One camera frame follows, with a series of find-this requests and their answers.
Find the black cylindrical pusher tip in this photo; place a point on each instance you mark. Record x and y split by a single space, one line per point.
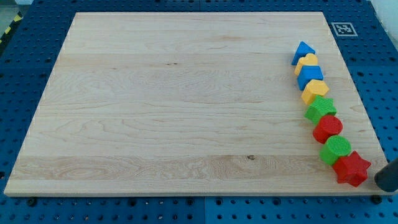
386 178

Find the red star block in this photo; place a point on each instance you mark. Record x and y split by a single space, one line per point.
351 169

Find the green cylinder block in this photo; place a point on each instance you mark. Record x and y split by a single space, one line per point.
335 147

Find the green star block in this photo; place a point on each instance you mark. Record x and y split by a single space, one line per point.
320 107

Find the red cylinder block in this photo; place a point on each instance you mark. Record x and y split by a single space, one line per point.
327 126

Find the yellow hexagon block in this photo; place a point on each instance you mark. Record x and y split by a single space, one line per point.
312 89

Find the blue cube block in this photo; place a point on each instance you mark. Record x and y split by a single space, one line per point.
308 73

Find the yellow heart block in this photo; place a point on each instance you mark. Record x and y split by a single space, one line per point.
309 59

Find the blue triangle block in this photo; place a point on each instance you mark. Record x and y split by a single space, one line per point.
302 50

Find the white fiducial marker tag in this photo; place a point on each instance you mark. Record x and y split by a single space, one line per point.
344 29

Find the wooden board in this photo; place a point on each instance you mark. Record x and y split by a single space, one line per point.
188 104

